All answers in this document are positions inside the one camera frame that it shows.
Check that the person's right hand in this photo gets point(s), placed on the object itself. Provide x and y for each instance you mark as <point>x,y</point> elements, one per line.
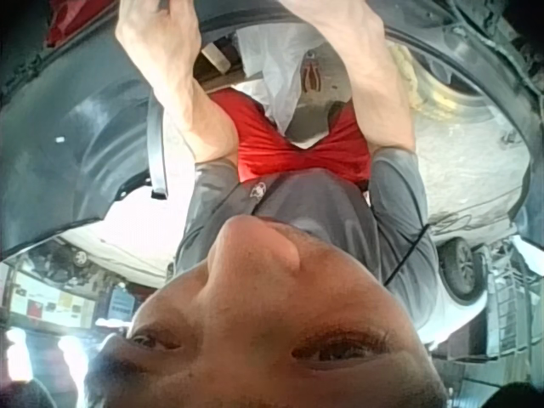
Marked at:
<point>353,30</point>

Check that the person's left hand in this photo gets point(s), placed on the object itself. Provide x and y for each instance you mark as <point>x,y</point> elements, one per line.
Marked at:
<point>161,42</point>

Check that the black plastic fender liner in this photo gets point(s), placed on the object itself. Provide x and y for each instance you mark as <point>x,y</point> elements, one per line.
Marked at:
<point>85,149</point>

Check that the wooden block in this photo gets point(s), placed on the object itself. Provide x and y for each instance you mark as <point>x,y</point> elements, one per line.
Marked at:
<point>217,57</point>

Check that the white plastic bag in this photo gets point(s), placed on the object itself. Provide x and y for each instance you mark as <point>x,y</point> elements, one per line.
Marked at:
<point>276,64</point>

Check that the red cloth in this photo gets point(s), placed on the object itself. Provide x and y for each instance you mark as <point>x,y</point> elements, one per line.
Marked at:
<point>72,25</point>

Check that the person's legs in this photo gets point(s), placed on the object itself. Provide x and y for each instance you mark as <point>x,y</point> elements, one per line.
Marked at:
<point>272,144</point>

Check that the white car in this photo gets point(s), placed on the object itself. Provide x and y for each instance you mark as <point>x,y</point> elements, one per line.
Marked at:
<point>127,255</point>
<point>467,170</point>

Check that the metal rack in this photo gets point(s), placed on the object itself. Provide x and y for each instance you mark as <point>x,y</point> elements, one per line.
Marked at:
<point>506,297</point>

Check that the wall notice board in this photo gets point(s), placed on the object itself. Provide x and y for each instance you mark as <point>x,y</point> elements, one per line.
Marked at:
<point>64,302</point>

